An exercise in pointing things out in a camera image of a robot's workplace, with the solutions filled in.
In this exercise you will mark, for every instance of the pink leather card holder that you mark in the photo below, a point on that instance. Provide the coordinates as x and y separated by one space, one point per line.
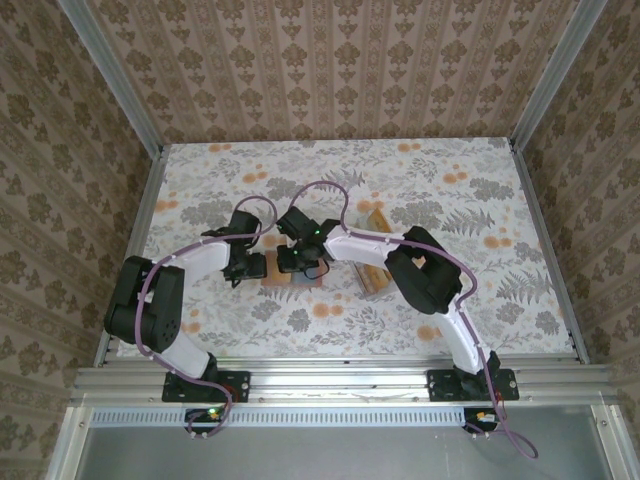
277 280

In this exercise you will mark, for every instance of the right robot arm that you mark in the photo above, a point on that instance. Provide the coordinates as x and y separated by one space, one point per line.
355 252

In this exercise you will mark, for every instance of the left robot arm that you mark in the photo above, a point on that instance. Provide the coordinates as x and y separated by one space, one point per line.
200 257

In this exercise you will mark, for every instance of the floral patterned table cover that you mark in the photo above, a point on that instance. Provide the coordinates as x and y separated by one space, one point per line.
400 325

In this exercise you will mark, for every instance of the left small electronics board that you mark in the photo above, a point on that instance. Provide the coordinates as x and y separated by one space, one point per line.
210 414

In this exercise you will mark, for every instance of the small electronics board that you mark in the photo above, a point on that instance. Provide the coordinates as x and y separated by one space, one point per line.
210 414
482 417

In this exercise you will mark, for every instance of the grey metal panel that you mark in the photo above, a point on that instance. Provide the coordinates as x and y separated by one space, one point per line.
325 455

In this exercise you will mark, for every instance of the right small electronics board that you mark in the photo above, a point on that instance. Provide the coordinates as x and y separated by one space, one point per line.
482 417

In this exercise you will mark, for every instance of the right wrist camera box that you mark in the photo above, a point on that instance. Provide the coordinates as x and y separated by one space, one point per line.
295 222

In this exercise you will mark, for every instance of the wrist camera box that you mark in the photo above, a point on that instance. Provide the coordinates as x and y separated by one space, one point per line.
246 222
295 222

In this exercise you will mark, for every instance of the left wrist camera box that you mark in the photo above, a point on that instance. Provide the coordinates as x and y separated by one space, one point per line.
246 222

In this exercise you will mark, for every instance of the aluminium left side rail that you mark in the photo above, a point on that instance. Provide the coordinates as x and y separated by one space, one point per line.
144 210

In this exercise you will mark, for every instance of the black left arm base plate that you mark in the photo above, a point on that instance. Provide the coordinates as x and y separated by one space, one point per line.
240 387

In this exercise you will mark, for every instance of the aluminium front frame rail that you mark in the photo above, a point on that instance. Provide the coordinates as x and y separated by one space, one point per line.
340 385

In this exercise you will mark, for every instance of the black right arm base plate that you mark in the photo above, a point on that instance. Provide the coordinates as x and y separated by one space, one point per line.
440 385

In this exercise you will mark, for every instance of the aluminium left corner post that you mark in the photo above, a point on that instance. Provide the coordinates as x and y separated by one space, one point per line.
125 85

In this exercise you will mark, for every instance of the aluminium corner post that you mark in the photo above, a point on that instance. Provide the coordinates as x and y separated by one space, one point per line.
552 75
125 85

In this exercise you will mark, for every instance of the aluminium right side rail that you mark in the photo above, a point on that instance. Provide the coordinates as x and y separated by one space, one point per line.
549 250

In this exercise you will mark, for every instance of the aluminium right corner post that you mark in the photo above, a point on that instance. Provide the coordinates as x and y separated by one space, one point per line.
552 75

